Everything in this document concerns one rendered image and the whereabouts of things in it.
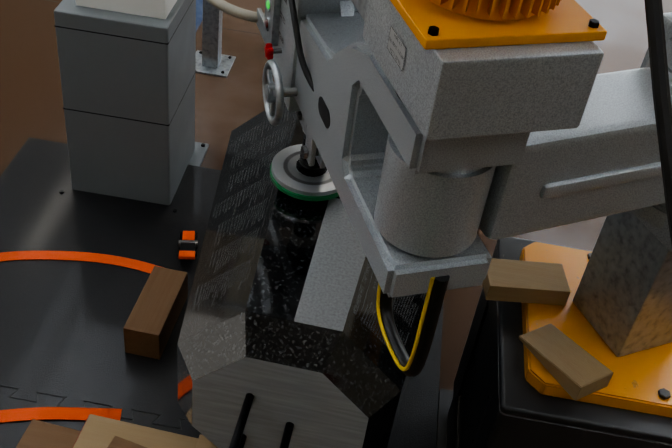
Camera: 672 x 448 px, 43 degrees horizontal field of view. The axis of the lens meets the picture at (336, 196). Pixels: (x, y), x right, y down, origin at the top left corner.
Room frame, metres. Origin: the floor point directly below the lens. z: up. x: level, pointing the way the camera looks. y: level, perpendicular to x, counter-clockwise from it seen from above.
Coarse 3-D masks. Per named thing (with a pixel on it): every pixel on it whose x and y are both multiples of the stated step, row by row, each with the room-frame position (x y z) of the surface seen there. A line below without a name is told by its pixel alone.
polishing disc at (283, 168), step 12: (300, 144) 1.92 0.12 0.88; (276, 156) 1.85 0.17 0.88; (288, 156) 1.86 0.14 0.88; (276, 168) 1.80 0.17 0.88; (288, 168) 1.81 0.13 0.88; (276, 180) 1.76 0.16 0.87; (288, 180) 1.76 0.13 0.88; (300, 180) 1.76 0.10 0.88; (312, 180) 1.77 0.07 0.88; (324, 180) 1.78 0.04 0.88; (300, 192) 1.72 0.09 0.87; (312, 192) 1.72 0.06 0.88; (324, 192) 1.73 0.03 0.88
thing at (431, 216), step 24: (384, 168) 1.19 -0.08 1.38; (408, 168) 1.14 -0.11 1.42; (480, 168) 1.15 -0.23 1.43; (384, 192) 1.17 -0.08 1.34; (408, 192) 1.13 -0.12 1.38; (432, 192) 1.12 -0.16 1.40; (456, 192) 1.12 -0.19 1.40; (480, 192) 1.15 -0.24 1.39; (384, 216) 1.16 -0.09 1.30; (408, 216) 1.13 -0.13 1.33; (432, 216) 1.12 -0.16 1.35; (456, 216) 1.13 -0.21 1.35; (480, 216) 1.17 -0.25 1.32; (408, 240) 1.13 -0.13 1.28; (432, 240) 1.12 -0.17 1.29; (456, 240) 1.13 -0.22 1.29
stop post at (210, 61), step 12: (204, 0) 3.67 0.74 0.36; (204, 12) 3.67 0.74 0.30; (216, 12) 3.67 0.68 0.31; (204, 24) 3.67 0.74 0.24; (216, 24) 3.67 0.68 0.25; (204, 36) 3.67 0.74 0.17; (216, 36) 3.67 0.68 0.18; (204, 48) 3.67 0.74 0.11; (216, 48) 3.67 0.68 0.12; (204, 60) 3.67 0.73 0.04; (216, 60) 3.67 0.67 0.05; (228, 60) 3.75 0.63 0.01; (204, 72) 3.61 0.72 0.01; (216, 72) 3.63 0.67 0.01; (228, 72) 3.64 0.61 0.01
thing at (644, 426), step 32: (512, 256) 1.74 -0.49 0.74; (480, 320) 1.71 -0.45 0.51; (512, 320) 1.51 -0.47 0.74; (480, 352) 1.62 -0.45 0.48; (512, 352) 1.40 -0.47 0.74; (480, 384) 1.51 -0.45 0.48; (512, 384) 1.30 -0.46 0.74; (448, 416) 1.74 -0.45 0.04; (480, 416) 1.40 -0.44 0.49; (512, 416) 1.23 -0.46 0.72; (544, 416) 1.23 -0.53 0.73; (576, 416) 1.24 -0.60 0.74; (608, 416) 1.25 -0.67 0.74; (640, 416) 1.26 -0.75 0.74
